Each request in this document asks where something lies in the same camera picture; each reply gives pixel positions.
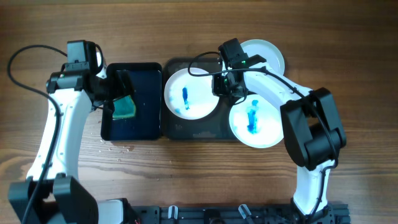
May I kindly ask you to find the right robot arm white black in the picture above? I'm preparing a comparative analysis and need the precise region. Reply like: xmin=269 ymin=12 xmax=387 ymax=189
xmin=212 ymin=56 xmax=346 ymax=223

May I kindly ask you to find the black water tray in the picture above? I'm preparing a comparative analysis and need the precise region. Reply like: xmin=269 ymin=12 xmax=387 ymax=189
xmin=101 ymin=62 xmax=162 ymax=141

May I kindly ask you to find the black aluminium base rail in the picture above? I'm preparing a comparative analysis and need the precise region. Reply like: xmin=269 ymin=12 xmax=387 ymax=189
xmin=132 ymin=204 xmax=351 ymax=224

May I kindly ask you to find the dark plate tray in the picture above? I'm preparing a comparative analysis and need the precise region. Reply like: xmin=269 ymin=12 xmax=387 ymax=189
xmin=161 ymin=57 xmax=238 ymax=140

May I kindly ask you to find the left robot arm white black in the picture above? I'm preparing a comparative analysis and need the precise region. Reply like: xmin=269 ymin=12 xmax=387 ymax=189
xmin=8 ymin=70 xmax=140 ymax=223

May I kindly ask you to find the white plate blue stain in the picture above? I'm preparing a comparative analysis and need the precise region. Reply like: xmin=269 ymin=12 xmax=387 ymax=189
xmin=164 ymin=68 xmax=220 ymax=120
xmin=229 ymin=95 xmax=284 ymax=149

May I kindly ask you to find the clean white plate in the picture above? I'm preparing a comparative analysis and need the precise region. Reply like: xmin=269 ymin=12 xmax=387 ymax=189
xmin=241 ymin=39 xmax=285 ymax=76

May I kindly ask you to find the green yellow sponge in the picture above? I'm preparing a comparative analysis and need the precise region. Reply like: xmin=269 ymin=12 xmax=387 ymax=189
xmin=113 ymin=95 xmax=136 ymax=120

